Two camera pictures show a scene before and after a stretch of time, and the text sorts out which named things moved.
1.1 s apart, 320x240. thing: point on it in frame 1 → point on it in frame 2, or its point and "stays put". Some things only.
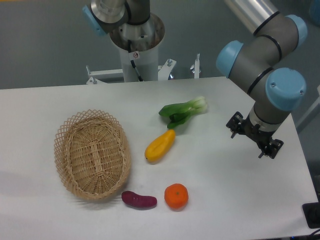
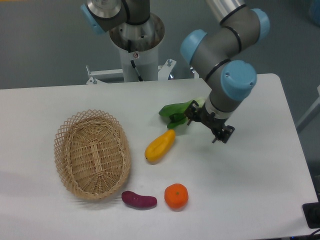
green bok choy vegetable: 179,113 stays put
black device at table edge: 311,211 stays put
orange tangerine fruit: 176,196 stays put
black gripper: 254,131 → 215,124
